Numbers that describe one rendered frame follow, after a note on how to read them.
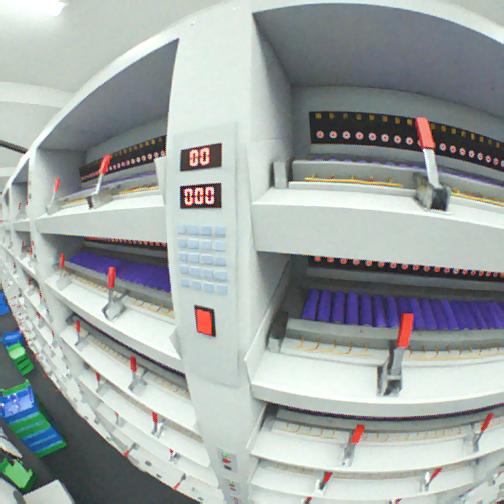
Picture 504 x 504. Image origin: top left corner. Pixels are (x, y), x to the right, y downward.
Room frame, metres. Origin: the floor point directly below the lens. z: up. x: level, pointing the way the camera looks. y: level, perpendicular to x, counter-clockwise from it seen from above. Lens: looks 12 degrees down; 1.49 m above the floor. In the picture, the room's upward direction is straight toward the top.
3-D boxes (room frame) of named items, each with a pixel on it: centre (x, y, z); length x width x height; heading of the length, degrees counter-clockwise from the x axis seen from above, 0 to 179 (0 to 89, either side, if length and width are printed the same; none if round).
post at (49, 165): (0.55, 0.66, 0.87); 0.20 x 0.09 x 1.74; 159
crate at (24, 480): (-0.09, 1.52, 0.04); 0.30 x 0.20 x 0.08; 91
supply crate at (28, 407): (0.32, 1.45, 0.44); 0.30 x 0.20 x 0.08; 147
